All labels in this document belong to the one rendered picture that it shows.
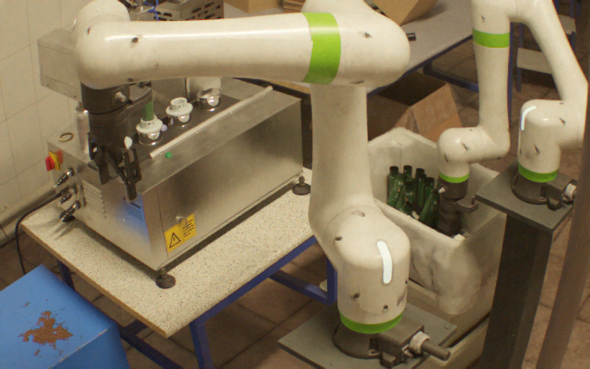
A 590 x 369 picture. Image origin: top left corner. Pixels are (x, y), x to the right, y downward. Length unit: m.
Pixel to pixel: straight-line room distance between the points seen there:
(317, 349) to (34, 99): 2.33
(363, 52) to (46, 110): 2.60
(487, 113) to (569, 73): 0.34
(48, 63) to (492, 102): 1.25
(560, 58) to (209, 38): 1.19
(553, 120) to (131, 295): 1.15
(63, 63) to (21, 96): 1.51
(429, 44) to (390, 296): 2.04
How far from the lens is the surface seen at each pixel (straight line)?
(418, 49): 3.33
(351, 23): 1.23
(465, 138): 2.25
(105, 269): 2.14
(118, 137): 1.35
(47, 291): 2.36
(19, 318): 2.28
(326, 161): 1.51
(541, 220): 1.98
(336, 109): 1.45
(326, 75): 1.22
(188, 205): 2.04
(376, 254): 1.42
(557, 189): 2.01
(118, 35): 1.13
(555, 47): 2.14
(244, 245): 2.16
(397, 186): 2.75
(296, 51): 1.18
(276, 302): 3.14
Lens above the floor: 2.01
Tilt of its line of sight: 32 degrees down
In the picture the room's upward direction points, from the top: 2 degrees counter-clockwise
